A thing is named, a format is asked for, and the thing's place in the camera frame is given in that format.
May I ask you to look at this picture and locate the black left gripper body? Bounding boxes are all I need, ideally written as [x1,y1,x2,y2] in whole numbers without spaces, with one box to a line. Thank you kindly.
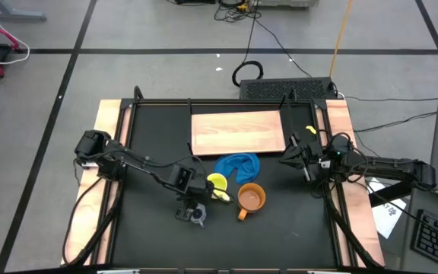
[176,177,236,209]

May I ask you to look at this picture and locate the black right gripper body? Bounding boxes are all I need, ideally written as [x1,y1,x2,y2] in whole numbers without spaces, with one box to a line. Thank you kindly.
[290,132,332,183]

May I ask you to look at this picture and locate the clear plastic cup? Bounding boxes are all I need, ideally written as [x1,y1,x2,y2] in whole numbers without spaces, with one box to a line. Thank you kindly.
[190,205,207,225]

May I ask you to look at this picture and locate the yellow plastic cup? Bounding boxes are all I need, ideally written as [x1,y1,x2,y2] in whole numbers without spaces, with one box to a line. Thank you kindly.
[206,173,231,203]

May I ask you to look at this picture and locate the orange mug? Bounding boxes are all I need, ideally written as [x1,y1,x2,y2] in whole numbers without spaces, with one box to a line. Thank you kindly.
[236,182,267,221]

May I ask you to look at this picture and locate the blue cloth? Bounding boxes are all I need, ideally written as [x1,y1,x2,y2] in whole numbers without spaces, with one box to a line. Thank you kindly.
[214,152,261,186]

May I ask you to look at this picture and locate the wooden table side panel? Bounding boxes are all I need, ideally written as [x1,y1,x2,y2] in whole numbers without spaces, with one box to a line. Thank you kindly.
[316,99,386,267]
[62,99,133,266]

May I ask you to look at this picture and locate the wooden cutting board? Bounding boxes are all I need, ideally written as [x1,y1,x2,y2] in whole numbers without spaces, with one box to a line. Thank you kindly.
[191,110,287,157]

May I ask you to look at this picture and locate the black mesh computer case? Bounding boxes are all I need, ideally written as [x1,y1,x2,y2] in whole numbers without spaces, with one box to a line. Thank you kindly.
[239,77,338,100]

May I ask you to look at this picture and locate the black metal bar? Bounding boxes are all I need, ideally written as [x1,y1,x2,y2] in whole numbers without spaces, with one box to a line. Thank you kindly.
[369,178,433,209]

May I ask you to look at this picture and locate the white paper sheet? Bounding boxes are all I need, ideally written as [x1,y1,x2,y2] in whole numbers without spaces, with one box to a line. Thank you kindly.
[367,177,408,240]

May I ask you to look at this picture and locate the black keyboard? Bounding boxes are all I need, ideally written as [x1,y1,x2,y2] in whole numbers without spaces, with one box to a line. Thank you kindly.
[411,209,438,273]

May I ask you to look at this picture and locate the grey equipment box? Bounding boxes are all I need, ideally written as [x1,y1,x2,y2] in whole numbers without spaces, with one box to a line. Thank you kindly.
[256,0,319,8]

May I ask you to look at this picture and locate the grey metal stand leg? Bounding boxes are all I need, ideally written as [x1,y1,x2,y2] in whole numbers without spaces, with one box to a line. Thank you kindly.
[0,0,48,22]

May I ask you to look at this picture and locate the black cable sleeve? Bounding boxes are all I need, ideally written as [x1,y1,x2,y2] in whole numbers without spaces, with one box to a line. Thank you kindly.
[323,190,383,269]
[66,182,125,267]

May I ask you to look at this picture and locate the thin black cable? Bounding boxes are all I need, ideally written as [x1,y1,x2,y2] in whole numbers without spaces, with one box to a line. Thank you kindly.
[340,94,438,104]
[354,110,438,133]

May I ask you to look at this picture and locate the black table frame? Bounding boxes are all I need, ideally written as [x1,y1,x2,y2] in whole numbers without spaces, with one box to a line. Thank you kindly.
[89,85,383,274]

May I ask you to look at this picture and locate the coiled black cable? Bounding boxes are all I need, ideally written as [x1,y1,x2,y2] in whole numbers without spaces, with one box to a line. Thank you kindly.
[231,11,265,88]

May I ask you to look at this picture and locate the long black cable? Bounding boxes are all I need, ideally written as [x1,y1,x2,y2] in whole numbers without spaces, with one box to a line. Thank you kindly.
[254,18,314,79]

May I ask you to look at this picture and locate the yellow cable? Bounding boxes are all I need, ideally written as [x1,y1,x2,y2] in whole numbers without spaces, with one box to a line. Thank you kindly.
[328,0,354,79]

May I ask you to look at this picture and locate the tangled black cables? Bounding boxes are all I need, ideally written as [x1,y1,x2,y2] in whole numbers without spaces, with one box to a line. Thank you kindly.
[213,0,262,23]

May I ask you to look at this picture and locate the white cable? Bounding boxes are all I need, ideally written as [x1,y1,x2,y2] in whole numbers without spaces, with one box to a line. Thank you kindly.
[0,0,31,65]

